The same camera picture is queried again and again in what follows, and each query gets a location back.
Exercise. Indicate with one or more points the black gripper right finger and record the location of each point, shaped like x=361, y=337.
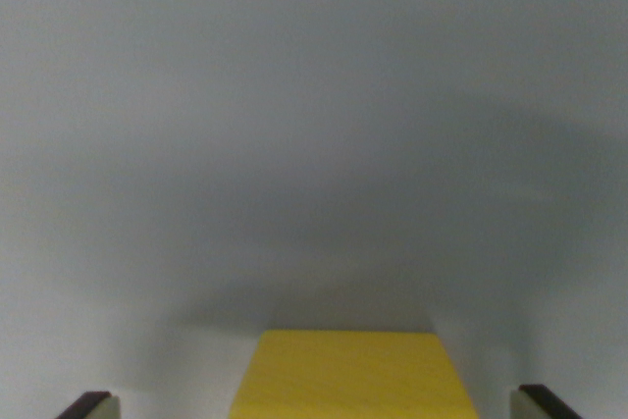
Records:
x=536, y=404

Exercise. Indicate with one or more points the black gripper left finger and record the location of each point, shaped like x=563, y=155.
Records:
x=93, y=406

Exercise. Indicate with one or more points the yellow cube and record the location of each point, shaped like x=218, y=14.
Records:
x=350, y=380

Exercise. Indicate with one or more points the grey plastic bin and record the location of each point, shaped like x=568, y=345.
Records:
x=245, y=120

